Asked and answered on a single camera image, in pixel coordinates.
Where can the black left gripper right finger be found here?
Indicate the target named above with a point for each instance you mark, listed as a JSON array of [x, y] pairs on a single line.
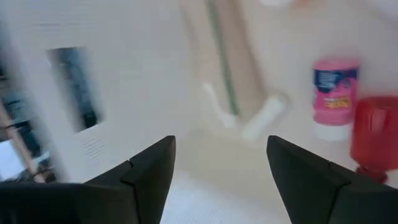
[[335, 196]]

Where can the white perforated plastic basket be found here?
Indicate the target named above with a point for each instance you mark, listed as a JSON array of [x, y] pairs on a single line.
[[140, 77]]

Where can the small pink labelled bottle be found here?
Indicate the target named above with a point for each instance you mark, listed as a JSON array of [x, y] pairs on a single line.
[[334, 99]]

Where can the red liquid bottle white cap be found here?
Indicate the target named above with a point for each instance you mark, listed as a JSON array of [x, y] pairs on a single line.
[[376, 133]]

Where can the beige elastic bandage roll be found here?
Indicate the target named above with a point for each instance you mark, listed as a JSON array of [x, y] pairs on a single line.
[[236, 46]]

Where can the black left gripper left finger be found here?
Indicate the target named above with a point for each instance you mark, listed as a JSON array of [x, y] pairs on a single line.
[[93, 199]]

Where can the small white gauze roll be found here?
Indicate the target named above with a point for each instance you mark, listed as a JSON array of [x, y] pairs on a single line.
[[264, 119]]

